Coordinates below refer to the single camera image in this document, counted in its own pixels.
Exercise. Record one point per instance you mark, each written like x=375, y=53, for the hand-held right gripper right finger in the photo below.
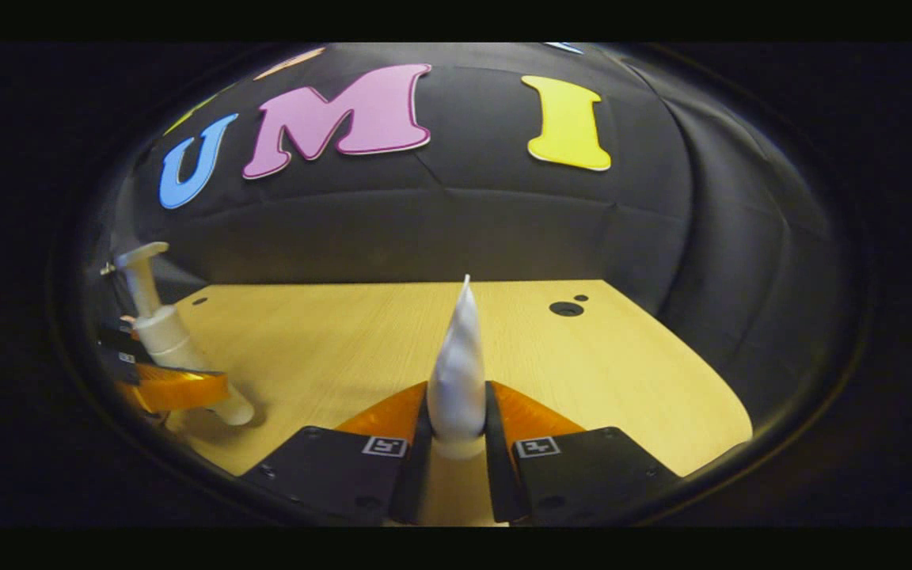
x=503, y=491

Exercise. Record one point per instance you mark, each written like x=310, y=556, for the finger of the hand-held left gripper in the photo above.
x=179, y=389
x=117, y=332

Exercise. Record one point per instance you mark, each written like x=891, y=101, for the white pump bottle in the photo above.
x=159, y=328

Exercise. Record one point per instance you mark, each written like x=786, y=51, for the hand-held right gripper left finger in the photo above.
x=408, y=491

